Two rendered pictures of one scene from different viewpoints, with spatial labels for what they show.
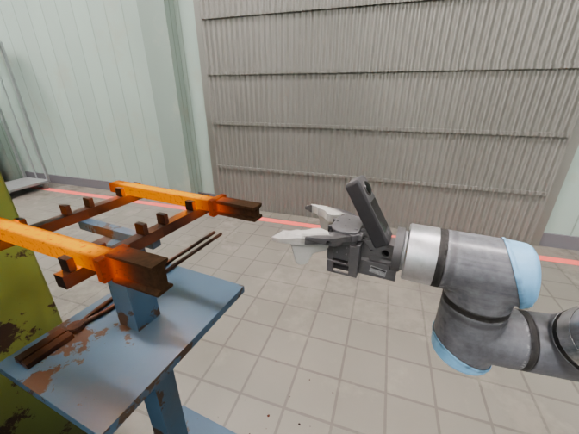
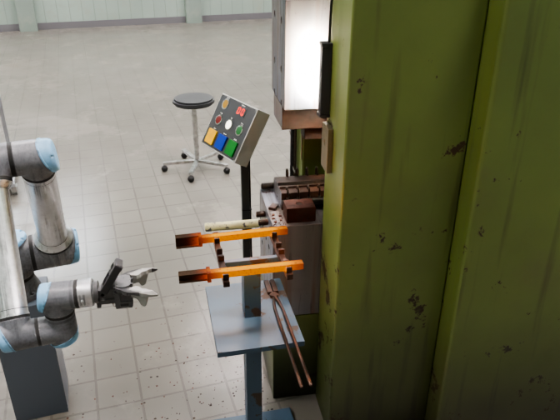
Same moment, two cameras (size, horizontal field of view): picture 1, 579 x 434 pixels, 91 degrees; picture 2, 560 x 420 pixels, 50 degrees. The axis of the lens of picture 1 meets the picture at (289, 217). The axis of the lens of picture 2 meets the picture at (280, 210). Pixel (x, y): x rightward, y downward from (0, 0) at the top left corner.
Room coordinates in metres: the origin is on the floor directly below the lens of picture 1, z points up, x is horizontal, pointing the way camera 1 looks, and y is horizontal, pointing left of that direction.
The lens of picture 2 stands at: (2.01, -0.64, 2.06)
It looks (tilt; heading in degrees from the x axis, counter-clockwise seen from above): 27 degrees down; 144
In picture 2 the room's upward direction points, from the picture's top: straight up
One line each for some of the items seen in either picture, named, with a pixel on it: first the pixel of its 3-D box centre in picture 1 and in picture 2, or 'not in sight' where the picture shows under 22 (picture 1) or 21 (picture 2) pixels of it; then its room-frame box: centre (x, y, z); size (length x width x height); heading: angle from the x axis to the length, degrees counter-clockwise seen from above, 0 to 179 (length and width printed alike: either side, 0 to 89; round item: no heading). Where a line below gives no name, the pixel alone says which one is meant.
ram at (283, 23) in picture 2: not in sight; (332, 49); (0.24, 0.91, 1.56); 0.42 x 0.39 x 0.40; 63
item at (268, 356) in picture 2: not in sight; (323, 327); (0.25, 0.92, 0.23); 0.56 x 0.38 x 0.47; 63
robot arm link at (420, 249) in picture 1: (417, 251); (87, 292); (0.39, -0.20, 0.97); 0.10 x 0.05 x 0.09; 155
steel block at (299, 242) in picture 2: not in sight; (327, 246); (0.25, 0.92, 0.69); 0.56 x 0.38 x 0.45; 63
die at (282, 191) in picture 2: not in sight; (324, 187); (0.20, 0.93, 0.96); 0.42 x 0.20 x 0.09; 63
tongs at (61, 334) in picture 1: (151, 277); (285, 327); (0.65, 0.38, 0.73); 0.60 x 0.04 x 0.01; 156
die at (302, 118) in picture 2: not in sight; (327, 108); (0.20, 0.93, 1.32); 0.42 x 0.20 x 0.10; 63
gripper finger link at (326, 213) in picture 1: (323, 221); (143, 297); (0.51, -0.07, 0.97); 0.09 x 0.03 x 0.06; 29
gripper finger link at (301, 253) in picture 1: (301, 248); (143, 277); (0.41, -0.02, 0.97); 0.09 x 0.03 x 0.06; 101
